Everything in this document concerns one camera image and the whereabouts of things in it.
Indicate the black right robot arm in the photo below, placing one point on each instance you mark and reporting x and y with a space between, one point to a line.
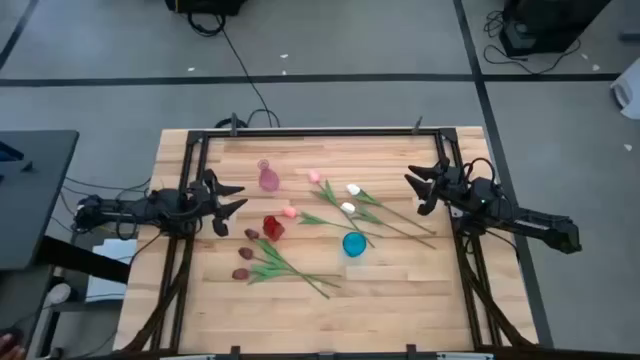
530 220

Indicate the black equipment case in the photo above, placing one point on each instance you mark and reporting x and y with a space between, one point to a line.
545 25

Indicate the black metal rig frame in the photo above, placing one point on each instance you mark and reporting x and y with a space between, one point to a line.
325 133

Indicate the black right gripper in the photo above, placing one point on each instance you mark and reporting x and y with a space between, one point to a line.
452 184

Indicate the white plastic object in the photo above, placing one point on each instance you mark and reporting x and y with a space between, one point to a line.
629 92

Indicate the white artificial tulip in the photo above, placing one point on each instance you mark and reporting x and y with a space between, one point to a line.
353 189
348 207

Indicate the pink glass vase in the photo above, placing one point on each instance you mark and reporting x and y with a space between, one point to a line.
269 181

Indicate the black box on floor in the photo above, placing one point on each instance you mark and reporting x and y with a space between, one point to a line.
205 5

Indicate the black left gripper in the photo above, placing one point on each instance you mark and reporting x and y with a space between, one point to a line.
207 197

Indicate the person's hand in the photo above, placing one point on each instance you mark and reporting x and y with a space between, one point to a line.
9 347

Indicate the blue black desk device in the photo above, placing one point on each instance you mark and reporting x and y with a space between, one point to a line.
7 151

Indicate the white flat panel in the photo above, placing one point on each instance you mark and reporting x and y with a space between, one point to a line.
112 250

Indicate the blue glass vase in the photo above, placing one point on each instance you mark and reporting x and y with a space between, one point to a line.
354 245

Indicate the white round device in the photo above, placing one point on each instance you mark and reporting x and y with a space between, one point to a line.
57 294

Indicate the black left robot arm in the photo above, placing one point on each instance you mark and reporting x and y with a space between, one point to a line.
125 210

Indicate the red ribbed glass vase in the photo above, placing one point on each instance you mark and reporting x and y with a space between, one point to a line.
273 229

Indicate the pink artificial tulip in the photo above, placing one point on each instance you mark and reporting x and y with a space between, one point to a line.
314 176
289 212

